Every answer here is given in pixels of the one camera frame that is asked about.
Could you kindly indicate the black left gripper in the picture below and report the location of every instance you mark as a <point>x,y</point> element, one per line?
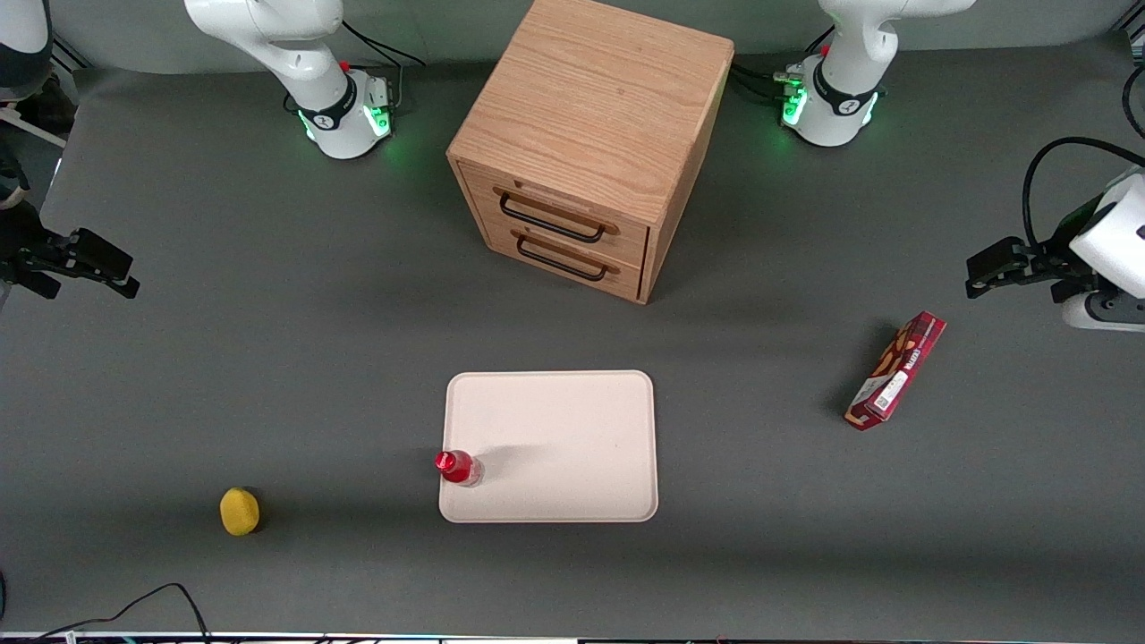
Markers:
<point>1062,255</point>

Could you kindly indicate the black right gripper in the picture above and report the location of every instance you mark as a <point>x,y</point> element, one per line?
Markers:
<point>20,245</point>

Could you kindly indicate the red coke bottle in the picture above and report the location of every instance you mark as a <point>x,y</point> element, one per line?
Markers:
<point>458,468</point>

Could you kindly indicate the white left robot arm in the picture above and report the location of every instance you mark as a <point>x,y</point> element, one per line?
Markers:
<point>841,116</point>

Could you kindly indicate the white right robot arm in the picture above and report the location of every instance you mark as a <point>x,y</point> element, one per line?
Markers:
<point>344,116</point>

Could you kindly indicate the beige plastic tray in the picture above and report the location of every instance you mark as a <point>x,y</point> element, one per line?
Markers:
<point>564,447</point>

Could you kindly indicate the red snack box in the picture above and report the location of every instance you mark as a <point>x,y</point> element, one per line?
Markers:
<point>896,371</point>

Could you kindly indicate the yellow lemon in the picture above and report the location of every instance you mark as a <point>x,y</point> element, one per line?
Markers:
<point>240,512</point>

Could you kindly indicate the grey table mat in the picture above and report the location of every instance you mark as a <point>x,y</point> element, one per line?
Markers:
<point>805,555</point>

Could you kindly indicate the wooden drawer cabinet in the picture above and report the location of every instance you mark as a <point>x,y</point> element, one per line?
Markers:
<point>599,98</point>

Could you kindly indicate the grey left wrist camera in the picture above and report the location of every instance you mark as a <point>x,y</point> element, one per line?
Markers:
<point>1105,311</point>

